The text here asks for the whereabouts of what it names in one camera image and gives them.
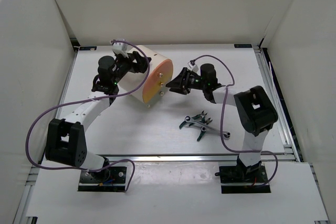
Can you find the green handled side cutters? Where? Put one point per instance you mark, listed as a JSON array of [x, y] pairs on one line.
[[203, 129]]

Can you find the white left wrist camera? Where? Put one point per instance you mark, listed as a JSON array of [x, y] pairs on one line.
[[119, 47]]

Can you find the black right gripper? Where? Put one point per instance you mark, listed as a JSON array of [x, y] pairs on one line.
[[180, 85]]

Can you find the green handled pliers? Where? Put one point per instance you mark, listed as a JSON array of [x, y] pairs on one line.
[[198, 120]]

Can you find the yellow drawer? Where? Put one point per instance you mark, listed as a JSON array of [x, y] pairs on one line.
[[155, 82]]

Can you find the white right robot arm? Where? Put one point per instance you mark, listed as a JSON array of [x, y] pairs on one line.
[[255, 110]]

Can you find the pink top drawer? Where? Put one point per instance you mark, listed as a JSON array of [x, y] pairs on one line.
[[165, 68]]

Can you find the cream round drawer cabinet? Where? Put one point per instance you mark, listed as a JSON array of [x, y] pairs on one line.
[[131, 80]]

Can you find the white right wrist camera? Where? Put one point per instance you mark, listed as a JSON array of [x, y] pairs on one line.
[[192, 66]]

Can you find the silver ratchet wrench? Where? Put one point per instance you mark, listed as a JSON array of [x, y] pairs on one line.
[[225, 134]]

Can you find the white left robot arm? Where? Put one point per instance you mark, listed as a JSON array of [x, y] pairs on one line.
[[66, 138]]

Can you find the aluminium frame rail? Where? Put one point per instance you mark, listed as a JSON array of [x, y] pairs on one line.
[[287, 156]]

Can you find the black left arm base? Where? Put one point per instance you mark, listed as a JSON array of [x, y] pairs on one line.
[[112, 179]]

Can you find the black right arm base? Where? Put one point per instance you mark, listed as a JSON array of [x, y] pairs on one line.
[[232, 183]]

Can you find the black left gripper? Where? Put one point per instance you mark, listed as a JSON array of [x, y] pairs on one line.
[[143, 62]]

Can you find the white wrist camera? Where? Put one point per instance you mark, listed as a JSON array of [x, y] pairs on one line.
[[192, 66], [119, 47]]

